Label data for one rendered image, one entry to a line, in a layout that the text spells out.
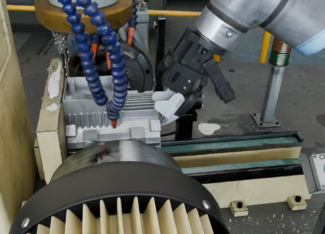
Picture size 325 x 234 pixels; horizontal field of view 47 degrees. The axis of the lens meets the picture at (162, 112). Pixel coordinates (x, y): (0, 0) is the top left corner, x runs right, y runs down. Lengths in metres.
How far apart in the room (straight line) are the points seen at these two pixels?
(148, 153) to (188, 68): 0.19
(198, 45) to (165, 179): 0.46
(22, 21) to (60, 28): 3.60
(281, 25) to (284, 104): 0.81
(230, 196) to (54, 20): 0.61
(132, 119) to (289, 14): 0.38
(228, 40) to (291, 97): 0.88
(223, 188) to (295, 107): 0.62
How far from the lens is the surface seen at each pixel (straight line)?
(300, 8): 0.70
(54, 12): 0.67
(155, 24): 0.90
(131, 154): 0.59
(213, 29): 0.68
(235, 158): 1.05
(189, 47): 0.72
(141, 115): 0.81
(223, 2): 0.68
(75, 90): 0.86
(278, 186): 1.02
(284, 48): 1.21
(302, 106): 1.50
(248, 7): 0.68
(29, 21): 4.24
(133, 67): 1.03
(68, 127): 0.79
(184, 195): 0.27
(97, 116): 0.79
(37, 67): 1.70
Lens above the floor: 1.55
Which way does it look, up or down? 34 degrees down
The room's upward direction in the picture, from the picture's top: 2 degrees clockwise
